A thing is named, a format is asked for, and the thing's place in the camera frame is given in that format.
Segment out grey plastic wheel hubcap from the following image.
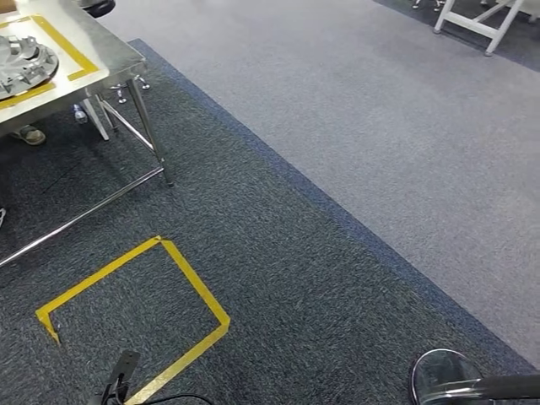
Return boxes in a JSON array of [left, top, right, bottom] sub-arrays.
[[0, 35, 60, 102]]

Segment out stainless steel workbench table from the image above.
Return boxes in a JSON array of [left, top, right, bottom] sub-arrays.
[[0, 0, 175, 271]]

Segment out yellow floor tape marking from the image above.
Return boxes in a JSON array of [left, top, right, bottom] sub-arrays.
[[35, 235, 232, 405]]

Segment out chrome stanchion with round base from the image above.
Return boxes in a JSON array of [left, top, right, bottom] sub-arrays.
[[410, 348, 540, 405]]

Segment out black round stool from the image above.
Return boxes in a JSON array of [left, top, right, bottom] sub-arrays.
[[78, 0, 151, 105]]

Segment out person's sandalled foot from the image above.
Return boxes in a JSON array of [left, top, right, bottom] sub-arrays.
[[11, 123, 47, 147]]

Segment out black camera cable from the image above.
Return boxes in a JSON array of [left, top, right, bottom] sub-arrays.
[[139, 393, 214, 405]]

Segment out white frame desk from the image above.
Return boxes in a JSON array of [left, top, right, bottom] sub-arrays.
[[433, 0, 540, 57]]

